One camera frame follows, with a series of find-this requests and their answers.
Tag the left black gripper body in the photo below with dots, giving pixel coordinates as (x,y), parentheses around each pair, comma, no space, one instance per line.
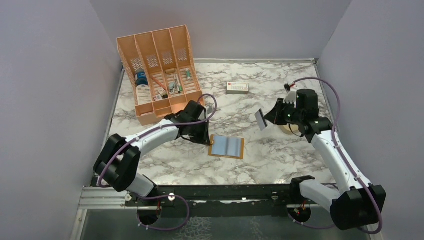
(198,132)

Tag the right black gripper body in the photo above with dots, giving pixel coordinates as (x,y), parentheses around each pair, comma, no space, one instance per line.
(287,113)

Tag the yellow leather card holder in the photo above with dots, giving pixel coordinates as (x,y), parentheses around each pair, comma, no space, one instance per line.
(226,147)

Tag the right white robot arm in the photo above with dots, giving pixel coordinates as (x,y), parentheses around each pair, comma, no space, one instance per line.
(357,202)

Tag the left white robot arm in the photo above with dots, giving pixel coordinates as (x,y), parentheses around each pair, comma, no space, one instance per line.
(118,161)

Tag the white small card box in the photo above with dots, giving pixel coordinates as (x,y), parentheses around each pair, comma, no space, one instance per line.
(237,88)

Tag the beige oval tray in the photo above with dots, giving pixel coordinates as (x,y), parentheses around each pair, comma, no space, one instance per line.
(286,129)

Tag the metal binder clip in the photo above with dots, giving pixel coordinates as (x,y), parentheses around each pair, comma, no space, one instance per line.
(172,87)

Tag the green white marker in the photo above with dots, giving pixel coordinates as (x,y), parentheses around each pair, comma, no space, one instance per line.
(188,74)

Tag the peach plastic desk organizer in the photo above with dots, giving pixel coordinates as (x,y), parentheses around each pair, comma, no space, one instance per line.
(154,52)

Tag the white label sheet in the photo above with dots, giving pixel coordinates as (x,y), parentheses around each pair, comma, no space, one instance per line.
(143,94)

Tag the small brown eraser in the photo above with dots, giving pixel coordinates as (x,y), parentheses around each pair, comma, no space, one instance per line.
(170,71)

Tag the red pencil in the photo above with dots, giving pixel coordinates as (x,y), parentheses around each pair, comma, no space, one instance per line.
(159,83)

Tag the blue tape roll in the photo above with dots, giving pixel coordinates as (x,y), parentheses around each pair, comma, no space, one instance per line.
(141,78)

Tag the black mounting base bar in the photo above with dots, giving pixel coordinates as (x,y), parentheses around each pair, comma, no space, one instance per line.
(215,211)

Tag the aluminium frame rail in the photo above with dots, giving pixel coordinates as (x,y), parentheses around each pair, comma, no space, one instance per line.
(99,198)

